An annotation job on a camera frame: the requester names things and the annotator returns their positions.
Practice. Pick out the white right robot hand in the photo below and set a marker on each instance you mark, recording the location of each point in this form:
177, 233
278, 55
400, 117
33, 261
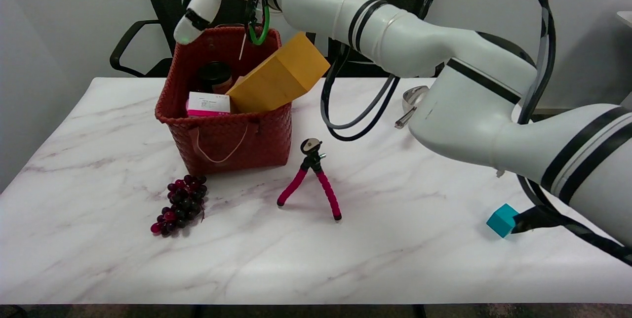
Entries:
202, 9

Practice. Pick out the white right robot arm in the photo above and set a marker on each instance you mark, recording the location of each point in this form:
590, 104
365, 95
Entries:
469, 110

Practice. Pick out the black lidded jar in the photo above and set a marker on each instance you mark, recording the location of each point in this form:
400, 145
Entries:
215, 72

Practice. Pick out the red woven basket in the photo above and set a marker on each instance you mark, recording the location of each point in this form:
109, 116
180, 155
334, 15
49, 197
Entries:
232, 135

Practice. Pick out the pink and white box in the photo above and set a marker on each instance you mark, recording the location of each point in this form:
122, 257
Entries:
208, 104

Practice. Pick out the yellow cardboard box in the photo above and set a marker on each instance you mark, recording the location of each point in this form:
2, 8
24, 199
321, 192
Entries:
276, 78

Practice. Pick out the dark purple grape bunch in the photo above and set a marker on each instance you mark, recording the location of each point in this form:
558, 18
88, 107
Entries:
183, 204

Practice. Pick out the pink flexible mini tripod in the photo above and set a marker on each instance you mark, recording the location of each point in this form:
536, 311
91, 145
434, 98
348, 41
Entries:
326, 189

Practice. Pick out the metal scoop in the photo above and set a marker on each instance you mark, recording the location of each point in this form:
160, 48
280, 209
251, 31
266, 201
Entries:
414, 96

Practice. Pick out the teal cube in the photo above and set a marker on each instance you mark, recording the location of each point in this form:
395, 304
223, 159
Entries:
501, 220

